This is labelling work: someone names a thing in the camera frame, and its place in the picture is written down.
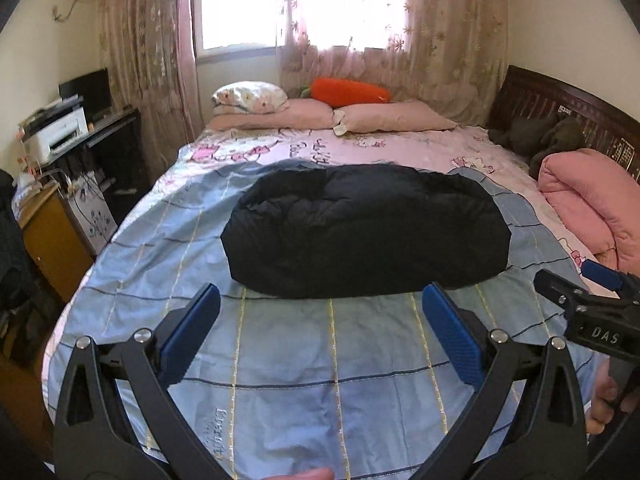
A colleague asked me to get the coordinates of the pink folded quilt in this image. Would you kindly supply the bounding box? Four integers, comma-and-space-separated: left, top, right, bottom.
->
538, 148, 639, 274

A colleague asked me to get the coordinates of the person's left hand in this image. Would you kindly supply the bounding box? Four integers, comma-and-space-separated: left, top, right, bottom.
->
264, 467, 335, 480

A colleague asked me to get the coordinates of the dark wooden headboard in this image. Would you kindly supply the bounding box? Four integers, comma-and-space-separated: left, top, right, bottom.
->
486, 65, 640, 180

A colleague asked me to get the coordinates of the white printer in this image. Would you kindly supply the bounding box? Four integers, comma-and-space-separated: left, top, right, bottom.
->
20, 94, 89, 165

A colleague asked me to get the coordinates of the pink pillow left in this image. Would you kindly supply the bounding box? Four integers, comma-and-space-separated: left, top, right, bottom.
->
207, 99, 334, 131

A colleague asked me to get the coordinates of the blue plaid bed sheet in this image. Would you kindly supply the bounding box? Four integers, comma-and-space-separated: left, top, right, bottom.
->
41, 158, 609, 480

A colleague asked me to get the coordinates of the pink lace curtain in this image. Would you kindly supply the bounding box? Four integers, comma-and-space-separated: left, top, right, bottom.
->
98, 0, 204, 180
277, 0, 509, 125

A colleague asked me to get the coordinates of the black desk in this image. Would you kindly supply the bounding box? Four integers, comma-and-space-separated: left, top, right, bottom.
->
40, 106, 152, 224

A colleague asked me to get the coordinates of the person's right hand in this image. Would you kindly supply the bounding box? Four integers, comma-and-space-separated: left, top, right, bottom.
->
586, 360, 618, 436

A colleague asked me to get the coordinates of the white floral pillow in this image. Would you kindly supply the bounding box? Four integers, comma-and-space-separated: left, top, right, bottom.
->
212, 81, 288, 116

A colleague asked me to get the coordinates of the dark olive garment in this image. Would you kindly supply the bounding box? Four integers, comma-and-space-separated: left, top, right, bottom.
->
488, 113, 585, 180

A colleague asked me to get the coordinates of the yellow wooden cabinet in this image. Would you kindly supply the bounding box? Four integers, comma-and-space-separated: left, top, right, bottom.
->
18, 182, 93, 304

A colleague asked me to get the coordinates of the black clothing at left edge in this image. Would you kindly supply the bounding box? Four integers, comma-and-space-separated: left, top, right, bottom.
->
1, 170, 37, 364

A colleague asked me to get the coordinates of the white floral box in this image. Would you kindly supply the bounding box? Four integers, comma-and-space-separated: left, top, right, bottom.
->
65, 171, 117, 257

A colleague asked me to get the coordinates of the black computer monitor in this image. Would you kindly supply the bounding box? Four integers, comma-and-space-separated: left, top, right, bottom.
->
58, 68, 112, 122

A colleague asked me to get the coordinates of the pink pillow right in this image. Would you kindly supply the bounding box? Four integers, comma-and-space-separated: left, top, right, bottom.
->
333, 101, 457, 136

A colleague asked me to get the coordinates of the pink lace curtain right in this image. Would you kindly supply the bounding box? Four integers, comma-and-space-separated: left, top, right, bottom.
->
277, 0, 509, 125

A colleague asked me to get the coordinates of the pink pillow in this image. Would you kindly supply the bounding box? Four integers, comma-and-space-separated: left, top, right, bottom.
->
333, 101, 457, 136
207, 99, 334, 131

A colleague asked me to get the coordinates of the pink lace curtain left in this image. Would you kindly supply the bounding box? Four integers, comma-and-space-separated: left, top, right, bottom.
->
98, 0, 204, 180

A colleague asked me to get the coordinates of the black hooded puffer jacket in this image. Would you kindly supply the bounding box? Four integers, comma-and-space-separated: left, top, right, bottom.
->
221, 164, 511, 299

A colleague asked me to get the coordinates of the orange carrot plush pillow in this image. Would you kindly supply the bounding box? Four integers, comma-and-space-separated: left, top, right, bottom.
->
300, 77, 392, 108

